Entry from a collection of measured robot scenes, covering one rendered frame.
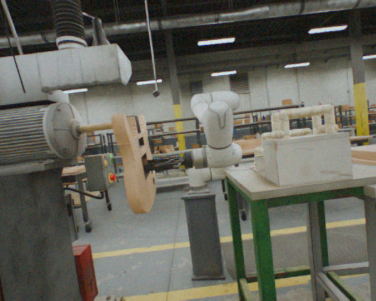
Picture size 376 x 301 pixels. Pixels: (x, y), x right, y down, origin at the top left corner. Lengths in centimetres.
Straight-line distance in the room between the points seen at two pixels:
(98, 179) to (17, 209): 36
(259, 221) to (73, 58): 91
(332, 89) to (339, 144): 1429
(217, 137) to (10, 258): 99
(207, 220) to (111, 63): 128
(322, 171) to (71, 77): 99
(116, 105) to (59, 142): 1191
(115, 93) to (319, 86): 1240
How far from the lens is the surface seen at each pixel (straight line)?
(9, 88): 112
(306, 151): 82
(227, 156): 80
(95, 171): 121
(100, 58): 86
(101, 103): 1319
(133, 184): 72
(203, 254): 178
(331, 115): 88
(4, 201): 112
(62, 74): 91
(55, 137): 94
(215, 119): 71
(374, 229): 106
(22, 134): 101
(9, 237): 116
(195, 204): 161
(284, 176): 80
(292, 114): 81
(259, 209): 79
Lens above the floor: 114
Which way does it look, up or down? 3 degrees down
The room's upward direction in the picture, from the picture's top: 7 degrees counter-clockwise
